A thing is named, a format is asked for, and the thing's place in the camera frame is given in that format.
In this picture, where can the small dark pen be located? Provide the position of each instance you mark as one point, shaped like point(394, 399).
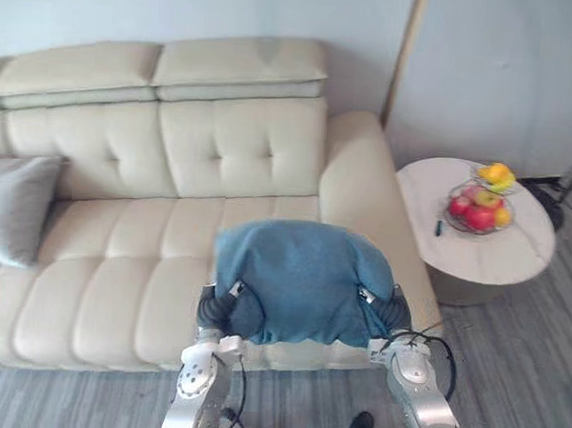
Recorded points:
point(438, 228)

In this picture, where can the orange fruit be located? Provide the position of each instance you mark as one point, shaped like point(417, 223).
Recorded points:
point(502, 217)

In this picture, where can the round white side table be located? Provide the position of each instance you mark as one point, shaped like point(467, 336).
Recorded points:
point(481, 248)

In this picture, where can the dark robot foot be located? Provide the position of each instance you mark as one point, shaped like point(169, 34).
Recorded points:
point(361, 426)

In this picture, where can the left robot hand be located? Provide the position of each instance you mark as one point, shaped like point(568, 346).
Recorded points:
point(213, 313)

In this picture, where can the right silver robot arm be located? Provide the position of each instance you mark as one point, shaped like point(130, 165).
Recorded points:
point(421, 389)

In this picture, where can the beige wall trim strip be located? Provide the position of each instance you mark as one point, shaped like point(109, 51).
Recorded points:
point(402, 62)

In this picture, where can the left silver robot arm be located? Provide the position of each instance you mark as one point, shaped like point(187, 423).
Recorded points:
point(196, 377)

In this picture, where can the cream sofa headrest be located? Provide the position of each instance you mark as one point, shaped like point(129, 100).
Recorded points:
point(241, 68)
point(77, 71)

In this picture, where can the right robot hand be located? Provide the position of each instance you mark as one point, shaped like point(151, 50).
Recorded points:
point(395, 318)

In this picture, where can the grey cushion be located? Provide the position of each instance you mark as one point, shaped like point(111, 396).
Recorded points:
point(13, 204)

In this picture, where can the yellow fruit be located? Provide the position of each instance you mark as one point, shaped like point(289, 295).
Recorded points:
point(495, 174)

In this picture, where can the cream leather sofa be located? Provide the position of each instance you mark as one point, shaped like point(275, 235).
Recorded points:
point(135, 244)

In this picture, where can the green red apple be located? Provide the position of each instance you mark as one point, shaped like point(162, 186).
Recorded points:
point(488, 198)

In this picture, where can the blue cushion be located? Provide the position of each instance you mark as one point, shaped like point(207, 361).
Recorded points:
point(301, 282)

